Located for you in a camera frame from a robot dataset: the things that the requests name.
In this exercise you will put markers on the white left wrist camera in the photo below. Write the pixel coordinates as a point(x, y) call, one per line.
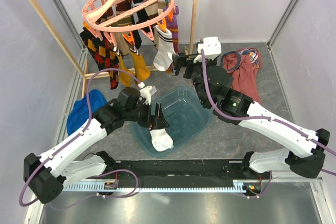
point(147, 92)

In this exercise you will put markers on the blue translucent plastic basin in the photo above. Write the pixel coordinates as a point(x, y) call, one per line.
point(185, 116)

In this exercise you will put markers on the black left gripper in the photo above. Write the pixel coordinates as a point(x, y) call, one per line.
point(156, 121)

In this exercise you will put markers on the blue cloth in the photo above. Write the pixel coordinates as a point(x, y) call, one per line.
point(80, 113)

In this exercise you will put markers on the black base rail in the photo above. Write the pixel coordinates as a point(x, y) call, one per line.
point(188, 173)

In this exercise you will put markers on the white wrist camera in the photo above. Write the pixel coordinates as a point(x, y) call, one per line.
point(147, 92)
point(211, 48)

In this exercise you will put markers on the mustard yellow sock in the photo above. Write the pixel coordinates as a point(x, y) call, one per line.
point(141, 71)
point(125, 75)

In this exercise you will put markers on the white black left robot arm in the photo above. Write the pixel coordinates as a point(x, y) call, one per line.
point(48, 173)

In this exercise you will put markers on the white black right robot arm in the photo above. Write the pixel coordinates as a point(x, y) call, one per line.
point(303, 151)

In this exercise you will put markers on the purple striped sock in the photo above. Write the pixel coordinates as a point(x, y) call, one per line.
point(172, 26)

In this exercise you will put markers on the black white striped sock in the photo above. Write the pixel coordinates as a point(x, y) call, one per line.
point(141, 15)

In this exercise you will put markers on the pink round clip hanger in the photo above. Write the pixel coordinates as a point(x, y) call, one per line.
point(114, 16)

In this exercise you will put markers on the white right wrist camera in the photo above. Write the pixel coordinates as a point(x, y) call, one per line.
point(211, 48)

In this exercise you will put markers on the argyle black red sock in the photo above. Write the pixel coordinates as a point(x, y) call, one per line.
point(100, 51)

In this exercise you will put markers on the red garment pile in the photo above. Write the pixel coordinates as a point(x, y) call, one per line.
point(243, 65)

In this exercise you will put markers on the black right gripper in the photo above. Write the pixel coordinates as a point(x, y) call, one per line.
point(179, 62)

